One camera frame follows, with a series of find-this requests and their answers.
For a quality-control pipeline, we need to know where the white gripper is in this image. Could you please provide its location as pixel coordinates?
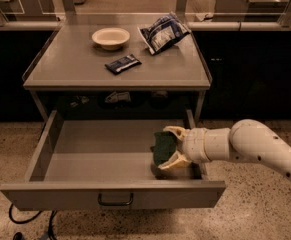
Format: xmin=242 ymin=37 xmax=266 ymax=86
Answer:
xmin=158 ymin=126 xmax=231 ymax=171

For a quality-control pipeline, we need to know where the green yellow sponge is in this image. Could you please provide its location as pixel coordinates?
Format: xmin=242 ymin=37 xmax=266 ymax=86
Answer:
xmin=152 ymin=131 xmax=177 ymax=166

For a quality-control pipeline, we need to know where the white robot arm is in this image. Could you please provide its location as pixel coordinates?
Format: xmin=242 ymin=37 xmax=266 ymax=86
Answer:
xmin=154 ymin=119 xmax=291 ymax=182

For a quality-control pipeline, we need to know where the grey metal drawer cabinet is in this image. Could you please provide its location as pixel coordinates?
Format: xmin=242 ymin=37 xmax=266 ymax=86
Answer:
xmin=24 ymin=13 xmax=211 ymax=119

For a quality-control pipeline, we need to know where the open grey top drawer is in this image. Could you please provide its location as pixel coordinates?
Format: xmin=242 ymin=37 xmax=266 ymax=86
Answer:
xmin=0 ymin=111 xmax=226 ymax=211

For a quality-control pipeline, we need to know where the small blue snack packet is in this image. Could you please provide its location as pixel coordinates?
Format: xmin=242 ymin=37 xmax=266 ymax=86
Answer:
xmin=105 ymin=54 xmax=141 ymax=75

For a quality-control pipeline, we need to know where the blue white chip bag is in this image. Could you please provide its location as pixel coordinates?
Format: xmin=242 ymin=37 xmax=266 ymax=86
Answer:
xmin=138 ymin=12 xmax=191 ymax=55

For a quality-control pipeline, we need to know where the white ceramic bowl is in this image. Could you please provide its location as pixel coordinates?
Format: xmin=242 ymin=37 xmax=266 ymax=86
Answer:
xmin=91 ymin=28 xmax=130 ymax=51

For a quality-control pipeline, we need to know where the grey background counter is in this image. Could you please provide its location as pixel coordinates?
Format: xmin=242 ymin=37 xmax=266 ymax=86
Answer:
xmin=213 ymin=0 xmax=289 ymax=22

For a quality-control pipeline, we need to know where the black metal drawer handle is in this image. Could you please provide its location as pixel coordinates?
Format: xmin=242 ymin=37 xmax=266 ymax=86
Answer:
xmin=98 ymin=193 xmax=134 ymax=207

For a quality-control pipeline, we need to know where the black floor cable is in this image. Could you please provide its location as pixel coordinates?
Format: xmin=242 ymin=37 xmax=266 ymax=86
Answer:
xmin=8 ymin=203 xmax=59 ymax=240

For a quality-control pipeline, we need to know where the grey horizontal rail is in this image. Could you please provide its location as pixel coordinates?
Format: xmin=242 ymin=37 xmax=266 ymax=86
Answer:
xmin=0 ymin=21 xmax=291 ymax=31

